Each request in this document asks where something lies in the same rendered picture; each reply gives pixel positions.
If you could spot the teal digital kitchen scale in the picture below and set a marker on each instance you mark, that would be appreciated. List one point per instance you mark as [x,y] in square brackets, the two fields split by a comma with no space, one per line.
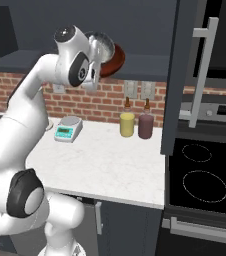
[68,130]

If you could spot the black stove with hob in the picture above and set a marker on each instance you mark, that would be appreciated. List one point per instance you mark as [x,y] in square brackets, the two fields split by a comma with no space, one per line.
[201,180]

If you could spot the dark grey base cabinet door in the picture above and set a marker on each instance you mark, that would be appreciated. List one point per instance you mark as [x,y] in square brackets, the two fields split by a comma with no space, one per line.
[128,230]

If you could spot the yellow sauce bottle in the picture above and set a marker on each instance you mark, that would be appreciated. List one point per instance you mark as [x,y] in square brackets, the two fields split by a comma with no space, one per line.
[127,125]

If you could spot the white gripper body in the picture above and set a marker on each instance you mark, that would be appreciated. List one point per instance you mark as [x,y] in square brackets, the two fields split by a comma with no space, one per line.
[92,85]

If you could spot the dark red sauce bottle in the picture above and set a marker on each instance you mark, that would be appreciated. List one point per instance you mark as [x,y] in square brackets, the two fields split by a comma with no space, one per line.
[146,126]

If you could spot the silver round bowl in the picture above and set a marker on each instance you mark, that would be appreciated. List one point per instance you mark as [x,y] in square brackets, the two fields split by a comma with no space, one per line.
[105,45]

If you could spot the dark grey closed wall cabinet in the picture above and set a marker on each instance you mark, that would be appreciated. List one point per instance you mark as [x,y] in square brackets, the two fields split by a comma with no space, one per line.
[0,33]

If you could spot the white wall outlet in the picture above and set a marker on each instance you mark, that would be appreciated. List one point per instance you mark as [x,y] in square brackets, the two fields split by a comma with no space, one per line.
[148,90]
[59,88]
[131,89]

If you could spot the dark grey open wall cabinet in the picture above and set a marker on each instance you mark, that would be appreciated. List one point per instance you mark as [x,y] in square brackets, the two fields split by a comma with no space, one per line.
[141,33]

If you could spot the red-brown bowl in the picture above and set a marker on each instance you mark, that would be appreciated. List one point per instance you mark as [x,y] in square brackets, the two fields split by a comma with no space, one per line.
[115,63]

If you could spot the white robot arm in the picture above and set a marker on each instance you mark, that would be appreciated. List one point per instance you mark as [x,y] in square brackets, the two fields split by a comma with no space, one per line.
[18,133]

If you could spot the white round dish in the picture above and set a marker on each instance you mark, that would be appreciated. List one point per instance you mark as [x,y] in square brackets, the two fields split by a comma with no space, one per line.
[50,125]

